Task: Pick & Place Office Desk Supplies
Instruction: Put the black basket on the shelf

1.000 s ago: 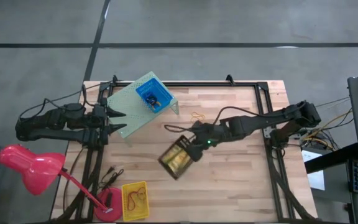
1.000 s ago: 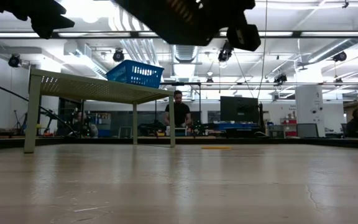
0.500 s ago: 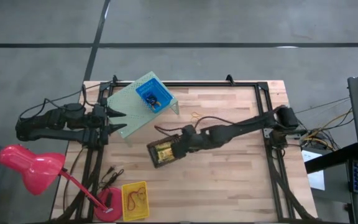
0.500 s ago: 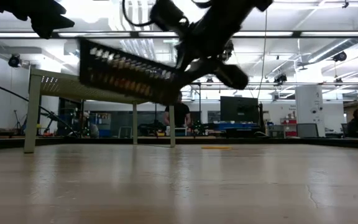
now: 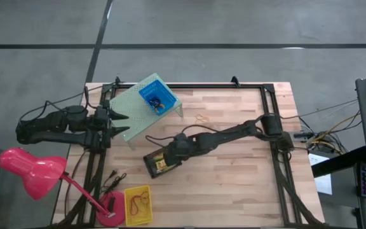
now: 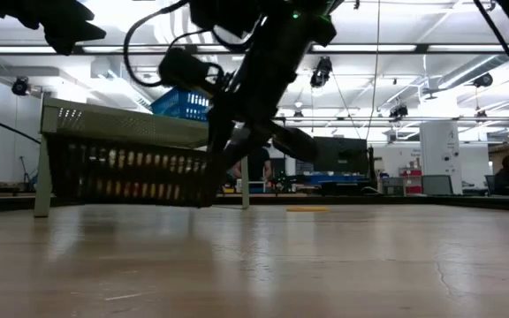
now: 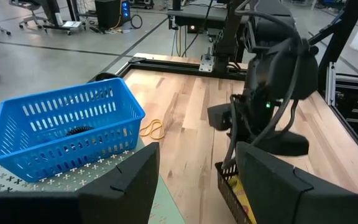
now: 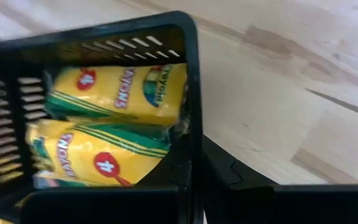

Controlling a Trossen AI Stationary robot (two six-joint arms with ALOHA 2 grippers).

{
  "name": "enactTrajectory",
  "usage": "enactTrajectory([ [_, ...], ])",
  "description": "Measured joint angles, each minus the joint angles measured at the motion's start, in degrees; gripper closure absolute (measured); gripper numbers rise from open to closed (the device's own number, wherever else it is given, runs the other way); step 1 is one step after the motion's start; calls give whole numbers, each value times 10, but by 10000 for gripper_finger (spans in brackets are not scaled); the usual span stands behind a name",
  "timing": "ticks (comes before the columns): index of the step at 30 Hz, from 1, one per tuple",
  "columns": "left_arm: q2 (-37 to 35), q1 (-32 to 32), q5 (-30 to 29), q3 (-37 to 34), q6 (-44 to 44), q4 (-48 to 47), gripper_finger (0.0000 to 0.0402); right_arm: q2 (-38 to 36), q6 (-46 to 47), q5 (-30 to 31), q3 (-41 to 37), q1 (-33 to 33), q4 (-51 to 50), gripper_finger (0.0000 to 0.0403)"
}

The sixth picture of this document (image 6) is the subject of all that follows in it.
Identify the yellow rubber band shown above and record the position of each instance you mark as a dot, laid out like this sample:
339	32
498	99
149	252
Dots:
307	209

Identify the black beam with light strips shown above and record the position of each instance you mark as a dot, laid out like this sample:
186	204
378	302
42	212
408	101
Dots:
422	48

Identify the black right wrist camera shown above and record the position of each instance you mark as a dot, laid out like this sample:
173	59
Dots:
184	68

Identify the red tool cart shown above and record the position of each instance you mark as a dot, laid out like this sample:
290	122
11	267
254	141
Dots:
413	189

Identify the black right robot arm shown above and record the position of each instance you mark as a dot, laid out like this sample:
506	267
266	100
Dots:
228	13

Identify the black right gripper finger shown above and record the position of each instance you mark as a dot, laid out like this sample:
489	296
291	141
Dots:
245	148
220	141

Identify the blue plastic basket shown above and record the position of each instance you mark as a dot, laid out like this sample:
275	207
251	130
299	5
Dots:
179	103

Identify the white column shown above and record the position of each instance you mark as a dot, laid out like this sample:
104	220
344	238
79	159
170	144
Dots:
440	150

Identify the black computer monitor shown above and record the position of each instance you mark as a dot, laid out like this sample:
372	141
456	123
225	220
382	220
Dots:
343	152

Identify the green perforated metal shelf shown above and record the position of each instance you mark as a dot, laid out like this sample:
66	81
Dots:
126	126

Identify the black ceiling spotlight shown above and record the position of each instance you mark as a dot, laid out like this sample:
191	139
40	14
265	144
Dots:
483	80
398	111
298	115
20	85
321	73

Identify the black plastic basket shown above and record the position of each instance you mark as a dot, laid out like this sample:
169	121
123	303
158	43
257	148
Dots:
126	194

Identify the black aluminium table frame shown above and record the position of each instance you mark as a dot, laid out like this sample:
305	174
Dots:
458	202

